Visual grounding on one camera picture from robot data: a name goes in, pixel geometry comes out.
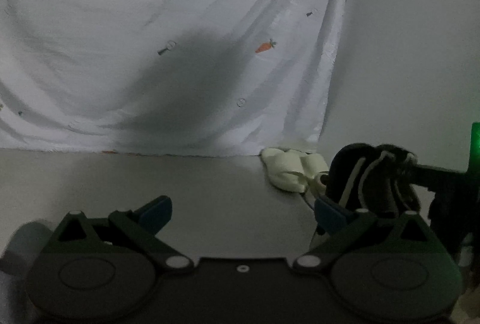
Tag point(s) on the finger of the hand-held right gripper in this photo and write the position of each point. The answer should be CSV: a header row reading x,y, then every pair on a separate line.
x,y
438,176

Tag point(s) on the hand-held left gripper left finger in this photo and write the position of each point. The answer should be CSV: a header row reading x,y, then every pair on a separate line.
x,y
157,213

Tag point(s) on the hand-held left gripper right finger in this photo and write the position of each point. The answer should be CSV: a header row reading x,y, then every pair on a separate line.
x,y
330,217

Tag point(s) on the black sneaker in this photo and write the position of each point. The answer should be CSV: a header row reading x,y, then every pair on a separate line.
x,y
375,181

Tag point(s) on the white carrot-print cloth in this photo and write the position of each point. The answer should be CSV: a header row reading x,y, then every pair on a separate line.
x,y
112,46

